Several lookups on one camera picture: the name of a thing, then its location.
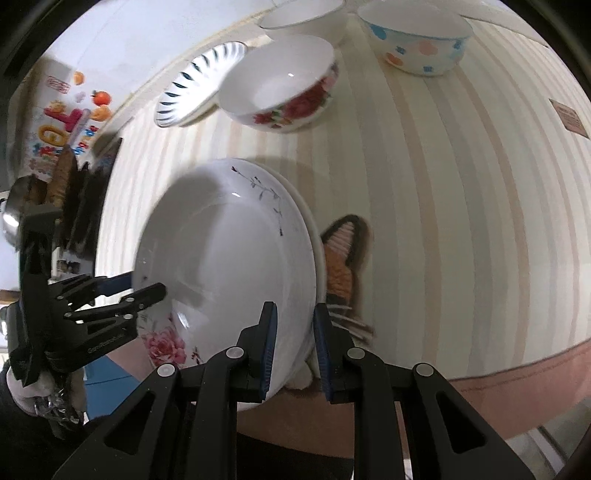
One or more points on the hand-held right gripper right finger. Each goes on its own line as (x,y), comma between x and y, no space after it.
(323,355)

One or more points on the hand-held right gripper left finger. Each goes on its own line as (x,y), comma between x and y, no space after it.
(270,350)

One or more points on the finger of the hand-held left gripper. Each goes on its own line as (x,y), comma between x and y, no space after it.
(147,293)
(115,282)

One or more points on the large white pink-flower plate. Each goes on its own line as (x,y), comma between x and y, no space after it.
(221,258)

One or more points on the blue striped white plate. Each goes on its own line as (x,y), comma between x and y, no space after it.
(194,78)

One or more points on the white bowl with red flowers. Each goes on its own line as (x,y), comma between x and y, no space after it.
(277,78)

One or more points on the white bowl with coloured dots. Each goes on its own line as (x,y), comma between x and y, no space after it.
(415,46)

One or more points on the person's left forearm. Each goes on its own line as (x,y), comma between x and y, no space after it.
(27,438)

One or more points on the stainless steel pot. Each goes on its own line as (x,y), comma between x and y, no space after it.
(11,217)

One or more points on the striped tablecloth with cat print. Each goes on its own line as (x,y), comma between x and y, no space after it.
(438,207)

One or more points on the colourful wall stickers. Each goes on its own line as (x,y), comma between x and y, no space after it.
(55,134)

